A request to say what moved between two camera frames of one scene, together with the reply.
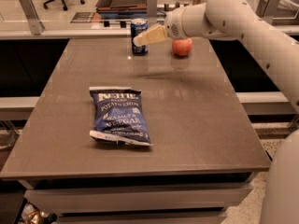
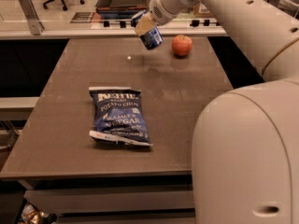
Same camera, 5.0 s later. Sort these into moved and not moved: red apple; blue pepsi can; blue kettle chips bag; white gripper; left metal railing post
Moved: blue pepsi can; white gripper
Not moved: red apple; blue kettle chips bag; left metal railing post
